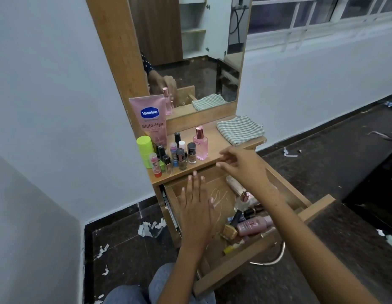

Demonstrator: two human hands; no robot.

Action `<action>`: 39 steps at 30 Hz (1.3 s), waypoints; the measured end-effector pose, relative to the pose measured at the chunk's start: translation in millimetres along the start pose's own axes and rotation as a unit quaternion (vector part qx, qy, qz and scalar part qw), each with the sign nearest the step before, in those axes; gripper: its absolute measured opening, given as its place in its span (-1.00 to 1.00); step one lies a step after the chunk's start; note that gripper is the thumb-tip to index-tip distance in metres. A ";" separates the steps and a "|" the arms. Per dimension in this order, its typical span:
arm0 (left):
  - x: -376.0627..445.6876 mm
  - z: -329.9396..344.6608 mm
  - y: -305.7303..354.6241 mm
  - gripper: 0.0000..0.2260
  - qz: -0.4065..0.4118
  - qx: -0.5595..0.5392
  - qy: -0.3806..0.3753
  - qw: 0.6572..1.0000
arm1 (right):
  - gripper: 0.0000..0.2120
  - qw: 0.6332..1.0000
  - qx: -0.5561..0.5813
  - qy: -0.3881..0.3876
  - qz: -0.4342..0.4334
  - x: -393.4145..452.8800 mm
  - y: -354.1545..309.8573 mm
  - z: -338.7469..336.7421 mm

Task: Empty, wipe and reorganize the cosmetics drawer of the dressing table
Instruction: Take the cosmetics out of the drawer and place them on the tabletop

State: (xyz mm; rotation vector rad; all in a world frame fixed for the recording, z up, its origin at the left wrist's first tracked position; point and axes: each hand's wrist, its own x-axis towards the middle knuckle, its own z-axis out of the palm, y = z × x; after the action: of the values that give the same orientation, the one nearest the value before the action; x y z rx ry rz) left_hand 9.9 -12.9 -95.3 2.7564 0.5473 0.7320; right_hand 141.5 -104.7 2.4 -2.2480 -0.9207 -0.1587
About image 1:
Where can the person's left hand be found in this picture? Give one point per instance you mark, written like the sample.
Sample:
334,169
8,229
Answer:
196,218

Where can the person's right hand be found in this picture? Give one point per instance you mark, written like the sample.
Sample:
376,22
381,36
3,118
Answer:
246,169

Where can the clear box of mini bottles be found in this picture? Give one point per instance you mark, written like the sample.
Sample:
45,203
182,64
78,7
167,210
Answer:
235,185

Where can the clear perfume bottle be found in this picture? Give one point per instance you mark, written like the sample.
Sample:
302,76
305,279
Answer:
245,196

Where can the yellow nail polish bottle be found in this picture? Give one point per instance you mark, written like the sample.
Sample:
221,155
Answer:
229,232

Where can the maroon nail polish bottle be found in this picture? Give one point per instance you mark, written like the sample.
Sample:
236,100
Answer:
253,212

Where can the yellow lip balm stick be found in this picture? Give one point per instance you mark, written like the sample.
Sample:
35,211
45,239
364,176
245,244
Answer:
232,247

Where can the pink perfume bottle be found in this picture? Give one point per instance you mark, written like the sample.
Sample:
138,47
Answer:
200,145

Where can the nude nail polish bottle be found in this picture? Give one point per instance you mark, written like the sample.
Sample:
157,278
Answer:
192,153

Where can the pink bottle with white cap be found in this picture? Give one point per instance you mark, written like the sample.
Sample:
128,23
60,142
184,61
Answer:
254,226

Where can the glitter capped nail polish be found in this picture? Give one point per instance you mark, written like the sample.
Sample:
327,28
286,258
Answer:
181,159

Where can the small dark nail polish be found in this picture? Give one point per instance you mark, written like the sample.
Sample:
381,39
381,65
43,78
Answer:
167,164

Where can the white capped nail polish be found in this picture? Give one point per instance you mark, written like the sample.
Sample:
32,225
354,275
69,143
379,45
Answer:
182,144

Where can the gold nail polish bottle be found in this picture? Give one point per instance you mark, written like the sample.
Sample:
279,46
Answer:
177,137

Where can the wooden drawer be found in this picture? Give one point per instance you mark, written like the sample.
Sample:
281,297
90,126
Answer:
316,207

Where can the green cylindrical stick container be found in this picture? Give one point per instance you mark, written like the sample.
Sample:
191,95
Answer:
144,150

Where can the pink Vaseline lotion tube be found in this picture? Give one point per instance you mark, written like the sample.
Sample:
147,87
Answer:
148,123

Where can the person's right forearm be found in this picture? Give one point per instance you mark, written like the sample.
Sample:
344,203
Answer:
310,243

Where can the person's left forearm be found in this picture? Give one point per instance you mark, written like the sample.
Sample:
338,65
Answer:
180,278

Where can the person's grey jeans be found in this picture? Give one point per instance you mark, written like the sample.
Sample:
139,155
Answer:
126,294

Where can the green checked cloth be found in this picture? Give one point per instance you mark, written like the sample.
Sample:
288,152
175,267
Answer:
240,129

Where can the torn white paper pile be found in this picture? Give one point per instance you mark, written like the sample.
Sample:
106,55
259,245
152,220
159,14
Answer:
145,229

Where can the white paper scrap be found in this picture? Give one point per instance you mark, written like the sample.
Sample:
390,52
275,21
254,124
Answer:
105,271
101,251
99,299

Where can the dressing table mirror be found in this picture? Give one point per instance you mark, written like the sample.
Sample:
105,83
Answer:
189,75

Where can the white barred window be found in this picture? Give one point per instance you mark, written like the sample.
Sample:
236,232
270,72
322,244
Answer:
278,41

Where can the grey curved strip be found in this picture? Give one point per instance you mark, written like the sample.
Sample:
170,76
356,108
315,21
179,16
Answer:
382,135

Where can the crumpled white paper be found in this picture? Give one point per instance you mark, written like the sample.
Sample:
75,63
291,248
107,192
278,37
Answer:
390,240

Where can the wooden dressing table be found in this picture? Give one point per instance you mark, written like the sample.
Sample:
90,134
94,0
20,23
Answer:
117,44

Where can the metal drawer rail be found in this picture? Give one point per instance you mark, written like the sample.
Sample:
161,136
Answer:
170,212

